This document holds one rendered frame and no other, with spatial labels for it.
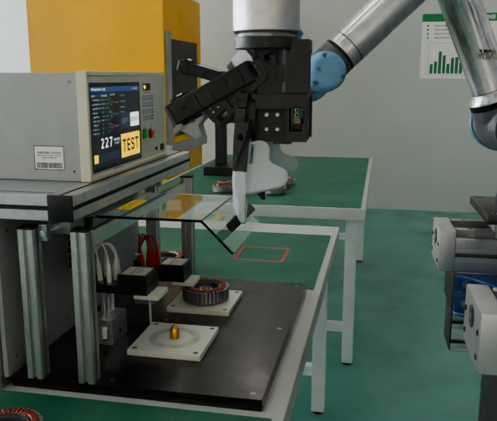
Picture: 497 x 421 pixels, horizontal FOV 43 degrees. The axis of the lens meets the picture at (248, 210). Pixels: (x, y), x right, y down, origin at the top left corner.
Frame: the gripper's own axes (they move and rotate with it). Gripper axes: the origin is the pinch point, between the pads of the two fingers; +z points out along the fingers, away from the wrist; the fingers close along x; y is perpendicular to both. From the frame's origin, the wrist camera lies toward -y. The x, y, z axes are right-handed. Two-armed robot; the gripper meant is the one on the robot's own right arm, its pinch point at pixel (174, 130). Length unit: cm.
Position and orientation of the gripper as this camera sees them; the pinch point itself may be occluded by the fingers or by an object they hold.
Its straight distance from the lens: 146.0
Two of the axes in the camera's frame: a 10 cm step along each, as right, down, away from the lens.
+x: 2.0, -2.0, 9.6
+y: 6.9, 7.2, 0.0
